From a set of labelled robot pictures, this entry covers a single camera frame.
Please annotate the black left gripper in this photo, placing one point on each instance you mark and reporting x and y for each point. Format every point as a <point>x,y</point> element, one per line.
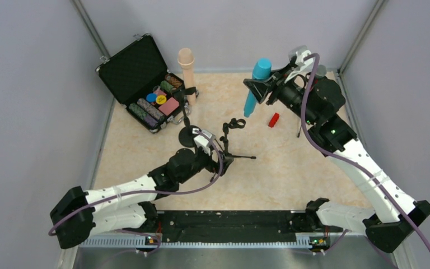
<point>216,163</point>

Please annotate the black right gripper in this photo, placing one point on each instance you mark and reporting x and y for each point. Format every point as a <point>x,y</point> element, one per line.
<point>271,92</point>

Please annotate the light blue microphone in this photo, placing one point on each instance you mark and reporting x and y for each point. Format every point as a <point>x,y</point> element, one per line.
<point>260,73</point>

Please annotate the black round-base mic stand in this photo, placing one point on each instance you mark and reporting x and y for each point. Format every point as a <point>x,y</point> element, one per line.
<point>188,133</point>

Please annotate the black tall tripod mic stand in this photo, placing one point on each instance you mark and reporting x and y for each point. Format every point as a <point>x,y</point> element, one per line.
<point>229,160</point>

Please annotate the black shock-mount tripod stand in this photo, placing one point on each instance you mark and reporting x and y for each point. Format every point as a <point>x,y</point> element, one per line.
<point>299,133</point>

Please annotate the beige microphone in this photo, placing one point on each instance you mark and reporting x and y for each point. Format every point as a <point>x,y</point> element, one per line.
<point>186,62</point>

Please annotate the red glitter microphone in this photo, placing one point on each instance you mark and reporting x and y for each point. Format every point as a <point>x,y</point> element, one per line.
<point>320,72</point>

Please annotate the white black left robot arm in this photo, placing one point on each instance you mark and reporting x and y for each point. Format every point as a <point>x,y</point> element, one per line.
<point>81,214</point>

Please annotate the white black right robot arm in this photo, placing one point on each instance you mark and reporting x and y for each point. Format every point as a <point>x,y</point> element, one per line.
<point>393,213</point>

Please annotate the red toy brick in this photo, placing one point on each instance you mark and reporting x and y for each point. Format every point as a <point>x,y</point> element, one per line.
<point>274,119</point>

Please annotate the black poker chip case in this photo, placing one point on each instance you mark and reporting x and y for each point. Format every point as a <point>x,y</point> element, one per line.
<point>139,79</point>

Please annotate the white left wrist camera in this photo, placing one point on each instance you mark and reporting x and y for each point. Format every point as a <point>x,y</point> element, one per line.
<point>204,139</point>

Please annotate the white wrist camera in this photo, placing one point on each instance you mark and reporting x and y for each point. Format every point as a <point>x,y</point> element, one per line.
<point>298,61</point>
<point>204,139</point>

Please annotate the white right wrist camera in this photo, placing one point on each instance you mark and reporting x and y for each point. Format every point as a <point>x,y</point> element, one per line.
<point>298,61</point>

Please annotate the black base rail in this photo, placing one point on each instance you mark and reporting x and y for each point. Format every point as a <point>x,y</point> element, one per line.
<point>238,228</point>

